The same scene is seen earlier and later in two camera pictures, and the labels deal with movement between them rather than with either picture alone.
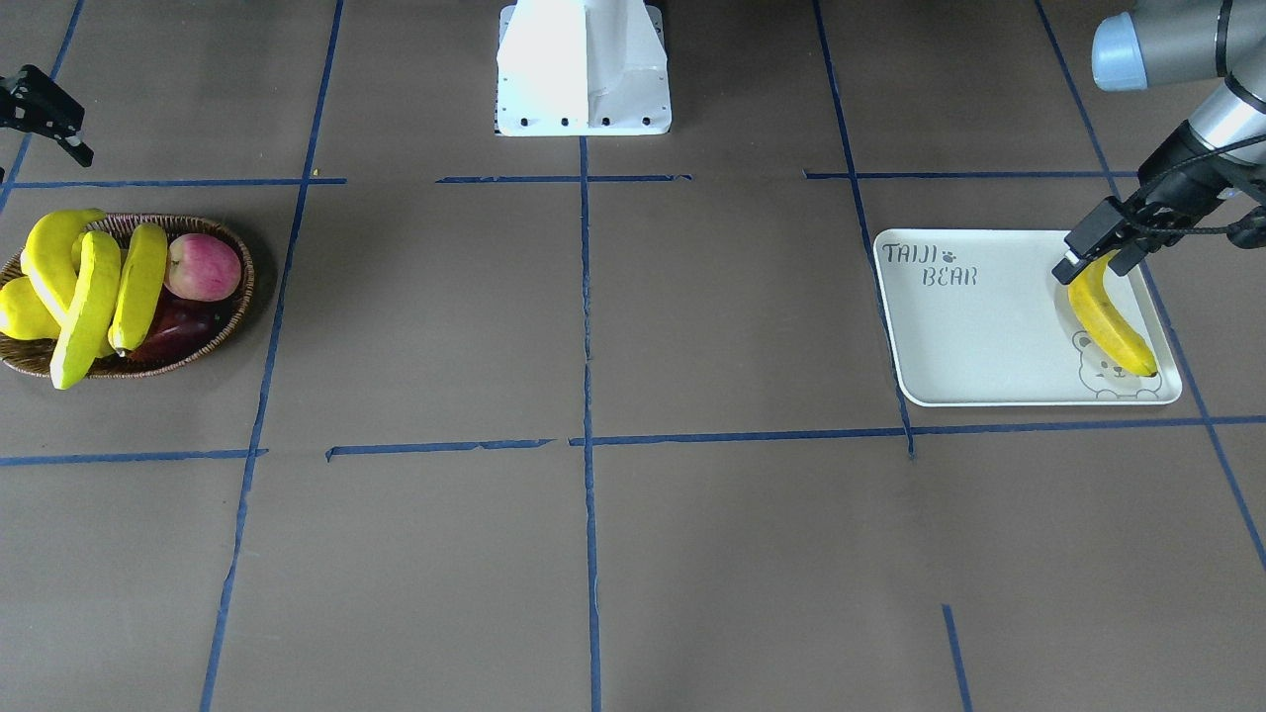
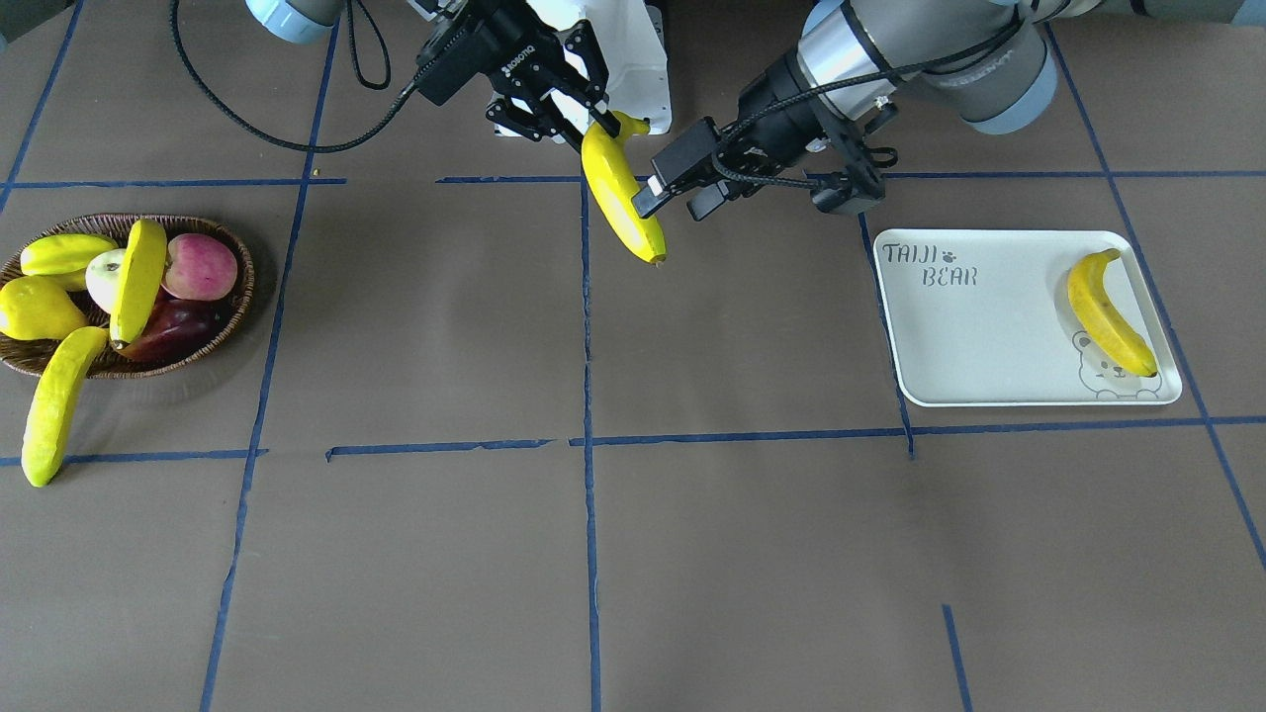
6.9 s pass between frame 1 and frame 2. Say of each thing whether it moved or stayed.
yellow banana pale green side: moved
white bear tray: stayed
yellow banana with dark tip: stayed
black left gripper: moved
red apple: stayed
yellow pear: stayed
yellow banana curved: moved
